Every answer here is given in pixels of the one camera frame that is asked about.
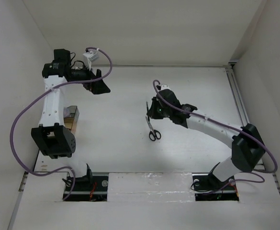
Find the clear paper clip jar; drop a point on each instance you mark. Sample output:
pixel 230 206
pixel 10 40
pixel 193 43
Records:
pixel 66 112

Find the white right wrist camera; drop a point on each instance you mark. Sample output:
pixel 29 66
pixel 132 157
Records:
pixel 162 87

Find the black handled scissors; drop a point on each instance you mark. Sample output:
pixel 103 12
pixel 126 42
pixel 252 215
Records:
pixel 153 133

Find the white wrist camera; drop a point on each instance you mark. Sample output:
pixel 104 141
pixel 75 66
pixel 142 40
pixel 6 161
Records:
pixel 162 87
pixel 90 55

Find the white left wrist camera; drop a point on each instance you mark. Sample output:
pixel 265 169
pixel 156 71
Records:
pixel 90 55

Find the aluminium rail right side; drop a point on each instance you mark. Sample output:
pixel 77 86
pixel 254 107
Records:
pixel 236 93

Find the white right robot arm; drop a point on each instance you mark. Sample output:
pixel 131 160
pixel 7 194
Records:
pixel 243 145

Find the green pen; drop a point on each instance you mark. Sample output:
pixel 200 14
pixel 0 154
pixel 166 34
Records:
pixel 147 109

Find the clear smoky organizer tray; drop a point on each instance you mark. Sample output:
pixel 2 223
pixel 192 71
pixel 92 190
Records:
pixel 71 121

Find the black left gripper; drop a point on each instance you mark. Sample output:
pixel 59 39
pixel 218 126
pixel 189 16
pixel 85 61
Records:
pixel 97 87

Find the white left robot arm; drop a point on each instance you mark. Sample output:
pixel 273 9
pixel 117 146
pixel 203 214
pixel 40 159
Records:
pixel 52 137

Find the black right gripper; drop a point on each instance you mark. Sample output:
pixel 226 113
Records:
pixel 152 111

